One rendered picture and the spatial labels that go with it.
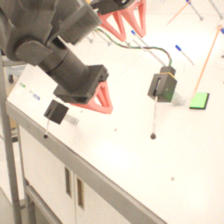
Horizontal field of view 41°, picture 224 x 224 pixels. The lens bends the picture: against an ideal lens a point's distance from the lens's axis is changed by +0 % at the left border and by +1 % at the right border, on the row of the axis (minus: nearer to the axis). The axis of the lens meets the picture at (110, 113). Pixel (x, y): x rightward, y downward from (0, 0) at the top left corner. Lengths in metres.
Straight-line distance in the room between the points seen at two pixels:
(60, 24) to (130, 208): 0.47
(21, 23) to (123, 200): 0.51
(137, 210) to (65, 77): 0.37
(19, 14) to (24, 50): 0.06
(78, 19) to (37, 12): 0.09
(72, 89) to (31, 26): 0.15
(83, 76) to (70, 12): 0.11
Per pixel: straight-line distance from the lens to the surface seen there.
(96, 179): 0.85
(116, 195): 0.78
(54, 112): 0.94
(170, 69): 0.71
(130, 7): 0.57
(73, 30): 0.47
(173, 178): 0.69
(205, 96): 0.72
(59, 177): 1.20
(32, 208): 1.78
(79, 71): 0.51
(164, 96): 0.68
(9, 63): 1.55
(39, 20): 0.40
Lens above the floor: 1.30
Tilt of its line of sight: 20 degrees down
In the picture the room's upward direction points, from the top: straight up
